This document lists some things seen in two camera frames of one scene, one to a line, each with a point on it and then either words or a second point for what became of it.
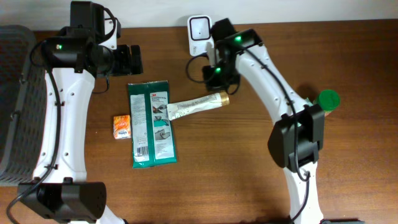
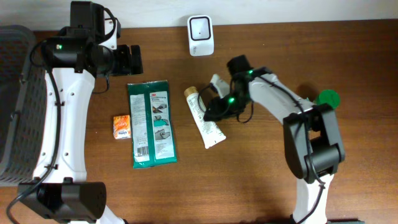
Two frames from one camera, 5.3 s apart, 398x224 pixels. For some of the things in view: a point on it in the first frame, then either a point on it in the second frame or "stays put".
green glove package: [152, 134] stays put
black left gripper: [135, 59] stays put
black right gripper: [207, 75] → [216, 108]
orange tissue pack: [122, 127] stays put
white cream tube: [180, 109] → [210, 133]
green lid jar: [329, 100] stays put
